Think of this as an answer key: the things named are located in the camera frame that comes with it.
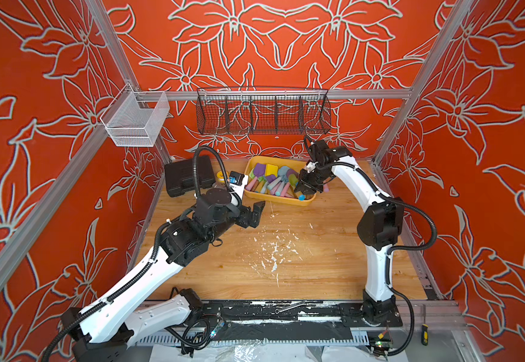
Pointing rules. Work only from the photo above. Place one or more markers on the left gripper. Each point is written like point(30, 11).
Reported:
point(246, 219)

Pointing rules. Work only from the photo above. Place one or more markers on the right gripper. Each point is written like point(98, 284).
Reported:
point(310, 179)

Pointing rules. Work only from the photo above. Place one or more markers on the green shovel yellow handle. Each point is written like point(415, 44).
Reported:
point(296, 186)

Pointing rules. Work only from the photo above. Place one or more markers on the yellow shovel purple handle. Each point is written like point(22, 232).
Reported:
point(271, 174)

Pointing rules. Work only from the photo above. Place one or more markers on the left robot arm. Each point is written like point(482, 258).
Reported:
point(108, 327)

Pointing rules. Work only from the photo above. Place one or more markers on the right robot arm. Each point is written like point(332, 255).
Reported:
point(378, 229)

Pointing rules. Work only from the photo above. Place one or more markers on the light blue shovel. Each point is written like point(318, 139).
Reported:
point(276, 186)

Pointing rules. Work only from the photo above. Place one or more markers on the yellow plastic storage box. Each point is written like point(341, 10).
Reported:
point(296, 165)

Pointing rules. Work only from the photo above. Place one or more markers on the yellow tape roll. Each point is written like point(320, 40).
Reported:
point(222, 176)

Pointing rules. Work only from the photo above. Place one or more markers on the black plastic tool case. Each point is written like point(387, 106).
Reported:
point(179, 176)

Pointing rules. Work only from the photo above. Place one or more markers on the purple pointed shovel pink handle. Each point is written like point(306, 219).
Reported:
point(255, 174)

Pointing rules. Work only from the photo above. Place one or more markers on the black wire wall basket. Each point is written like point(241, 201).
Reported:
point(273, 111)

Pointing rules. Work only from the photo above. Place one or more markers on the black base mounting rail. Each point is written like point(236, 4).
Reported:
point(348, 313)

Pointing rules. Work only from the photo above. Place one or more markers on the white mesh wall basket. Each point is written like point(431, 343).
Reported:
point(135, 118)

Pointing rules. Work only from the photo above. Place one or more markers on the white cable duct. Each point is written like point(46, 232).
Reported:
point(357, 338)

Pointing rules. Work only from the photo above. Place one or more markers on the yellow handled screwdriver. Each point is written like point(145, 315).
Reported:
point(424, 335)

